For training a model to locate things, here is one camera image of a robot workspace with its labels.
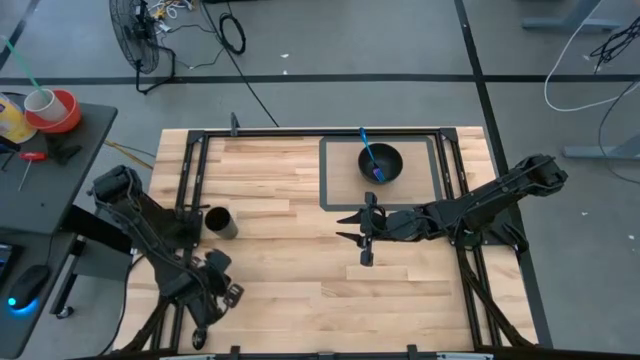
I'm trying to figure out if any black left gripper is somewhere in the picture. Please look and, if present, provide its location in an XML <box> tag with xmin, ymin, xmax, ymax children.
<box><xmin>191</xmin><ymin>248</ymin><xmax>246</xmax><ymax>351</ymax></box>

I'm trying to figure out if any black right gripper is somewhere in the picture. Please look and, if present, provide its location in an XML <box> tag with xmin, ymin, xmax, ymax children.
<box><xmin>335</xmin><ymin>191</ymin><xmax>390</xmax><ymax>268</ymax></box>

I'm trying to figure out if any blue plastic utensil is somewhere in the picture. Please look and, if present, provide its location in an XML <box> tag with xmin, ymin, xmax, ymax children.
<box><xmin>358</xmin><ymin>126</ymin><xmax>387</xmax><ymax>184</ymax></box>

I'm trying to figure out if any black cylindrical cup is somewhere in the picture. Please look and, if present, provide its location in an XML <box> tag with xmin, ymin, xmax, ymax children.
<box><xmin>203</xmin><ymin>205</ymin><xmax>240</xmax><ymax>241</ymax></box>

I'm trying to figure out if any tan placemat with dark border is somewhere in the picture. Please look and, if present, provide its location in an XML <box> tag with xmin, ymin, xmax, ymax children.
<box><xmin>318</xmin><ymin>134</ymin><xmax>445</xmax><ymax>213</ymax></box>

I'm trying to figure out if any black bowl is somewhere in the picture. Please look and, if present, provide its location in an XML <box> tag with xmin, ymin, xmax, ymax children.
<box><xmin>357</xmin><ymin>142</ymin><xmax>404</xmax><ymax>185</ymax></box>

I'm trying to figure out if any black computer mouse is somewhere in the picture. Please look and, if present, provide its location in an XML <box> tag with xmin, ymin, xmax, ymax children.
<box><xmin>5</xmin><ymin>263</ymin><xmax>52</xmax><ymax>317</ymax></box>

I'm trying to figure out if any black side desk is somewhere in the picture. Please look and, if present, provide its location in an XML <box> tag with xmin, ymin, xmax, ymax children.
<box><xmin>0</xmin><ymin>91</ymin><xmax>120</xmax><ymax>360</ymax></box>

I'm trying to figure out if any dark screen device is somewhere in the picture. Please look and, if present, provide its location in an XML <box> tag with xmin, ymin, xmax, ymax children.
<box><xmin>0</xmin><ymin>242</ymin><xmax>24</xmax><ymax>294</ymax></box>

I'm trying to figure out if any small black tool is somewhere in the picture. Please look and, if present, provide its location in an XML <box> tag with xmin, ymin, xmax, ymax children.
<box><xmin>45</xmin><ymin>135</ymin><xmax>84</xmax><ymax>167</ymax></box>

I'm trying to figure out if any grey desk foot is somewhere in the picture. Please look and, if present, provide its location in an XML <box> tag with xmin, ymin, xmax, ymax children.
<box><xmin>563</xmin><ymin>130</ymin><xmax>640</xmax><ymax>162</ymax></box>
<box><xmin>521</xmin><ymin>0</ymin><xmax>625</xmax><ymax>35</ymax></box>

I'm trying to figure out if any orange bowl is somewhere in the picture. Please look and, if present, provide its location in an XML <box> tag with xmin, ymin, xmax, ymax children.
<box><xmin>23</xmin><ymin>88</ymin><xmax>83</xmax><ymax>135</ymax></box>

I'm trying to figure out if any white cup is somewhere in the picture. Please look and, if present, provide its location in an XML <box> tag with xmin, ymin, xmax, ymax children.
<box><xmin>23</xmin><ymin>88</ymin><xmax>70</xmax><ymax>124</ymax></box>

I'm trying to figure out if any yellow container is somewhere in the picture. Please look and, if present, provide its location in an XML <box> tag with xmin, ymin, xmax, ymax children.
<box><xmin>0</xmin><ymin>92</ymin><xmax>39</xmax><ymax>145</ymax></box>

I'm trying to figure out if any black floor fan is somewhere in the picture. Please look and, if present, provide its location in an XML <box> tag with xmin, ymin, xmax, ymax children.
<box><xmin>108</xmin><ymin>0</ymin><xmax>178</xmax><ymax>96</ymax></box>

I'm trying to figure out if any green straw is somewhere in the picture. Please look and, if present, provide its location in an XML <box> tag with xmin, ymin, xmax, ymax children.
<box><xmin>0</xmin><ymin>34</ymin><xmax>51</xmax><ymax>101</ymax></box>

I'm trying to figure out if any black metal table frame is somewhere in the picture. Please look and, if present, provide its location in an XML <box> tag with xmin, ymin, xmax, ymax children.
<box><xmin>112</xmin><ymin>126</ymin><xmax>554</xmax><ymax>360</ymax></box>

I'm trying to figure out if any long black floor cable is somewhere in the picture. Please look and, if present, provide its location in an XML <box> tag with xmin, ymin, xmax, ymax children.
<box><xmin>199</xmin><ymin>0</ymin><xmax>280</xmax><ymax>128</ymax></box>

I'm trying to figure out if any yellow cable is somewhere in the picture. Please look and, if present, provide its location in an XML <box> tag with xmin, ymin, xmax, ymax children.
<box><xmin>102</xmin><ymin>139</ymin><xmax>157</xmax><ymax>171</ymax></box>

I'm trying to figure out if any white cable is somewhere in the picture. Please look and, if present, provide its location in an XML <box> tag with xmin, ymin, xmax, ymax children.
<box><xmin>543</xmin><ymin>0</ymin><xmax>640</xmax><ymax>114</ymax></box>

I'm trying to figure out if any black coiled cable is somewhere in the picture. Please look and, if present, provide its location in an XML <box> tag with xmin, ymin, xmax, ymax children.
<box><xmin>217</xmin><ymin>11</ymin><xmax>248</xmax><ymax>57</ymax></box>

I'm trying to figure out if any red-handled screwdriver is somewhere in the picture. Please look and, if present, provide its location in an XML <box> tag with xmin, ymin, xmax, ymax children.
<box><xmin>17</xmin><ymin>150</ymin><xmax>49</xmax><ymax>193</ymax></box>

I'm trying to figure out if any thin dark cable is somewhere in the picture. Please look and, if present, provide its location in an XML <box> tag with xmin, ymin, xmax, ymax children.
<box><xmin>597</xmin><ymin>79</ymin><xmax>640</xmax><ymax>186</ymax></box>

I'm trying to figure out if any tangle of coloured cables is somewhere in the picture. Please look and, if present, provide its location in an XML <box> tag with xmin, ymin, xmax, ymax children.
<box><xmin>147</xmin><ymin>0</ymin><xmax>201</xmax><ymax>34</ymax></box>

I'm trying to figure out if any black cable bundle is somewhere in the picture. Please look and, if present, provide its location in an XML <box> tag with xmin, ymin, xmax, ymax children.
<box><xmin>589</xmin><ymin>19</ymin><xmax>640</xmax><ymax>76</ymax></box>

